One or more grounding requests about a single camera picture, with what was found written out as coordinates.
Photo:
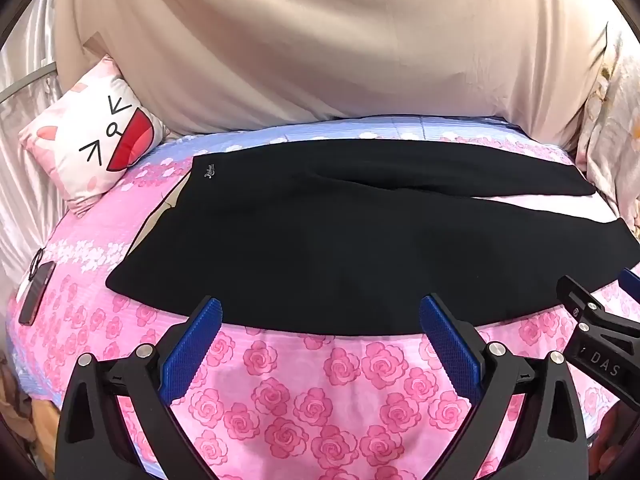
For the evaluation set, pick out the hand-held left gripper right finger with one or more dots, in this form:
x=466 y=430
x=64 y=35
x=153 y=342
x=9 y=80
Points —
x=447 y=345

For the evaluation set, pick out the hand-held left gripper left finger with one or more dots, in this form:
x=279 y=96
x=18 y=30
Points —
x=192 y=345

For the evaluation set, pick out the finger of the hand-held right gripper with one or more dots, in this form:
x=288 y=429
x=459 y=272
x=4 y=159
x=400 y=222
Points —
x=580 y=297
x=631 y=285

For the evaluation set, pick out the black pants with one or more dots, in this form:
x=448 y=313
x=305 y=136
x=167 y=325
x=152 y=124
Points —
x=320 y=240

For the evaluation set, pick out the person's right hand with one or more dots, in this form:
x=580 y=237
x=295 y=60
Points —
x=607 y=437

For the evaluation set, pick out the pink rose bedsheet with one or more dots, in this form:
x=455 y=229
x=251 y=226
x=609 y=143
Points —
x=300 y=410

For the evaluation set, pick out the pale floral quilt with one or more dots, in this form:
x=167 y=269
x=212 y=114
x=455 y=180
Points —
x=612 y=125

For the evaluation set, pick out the black smartphone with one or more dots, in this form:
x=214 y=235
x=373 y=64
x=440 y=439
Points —
x=36 y=295

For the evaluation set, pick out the white satin curtain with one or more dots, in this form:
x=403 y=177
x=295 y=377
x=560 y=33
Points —
x=25 y=185

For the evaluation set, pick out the white cat face pillow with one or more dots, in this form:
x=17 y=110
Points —
x=85 y=135

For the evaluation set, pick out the grey metal rod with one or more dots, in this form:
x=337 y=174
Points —
x=25 y=82

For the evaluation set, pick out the beige cloth drape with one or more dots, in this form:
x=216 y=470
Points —
x=325 y=35

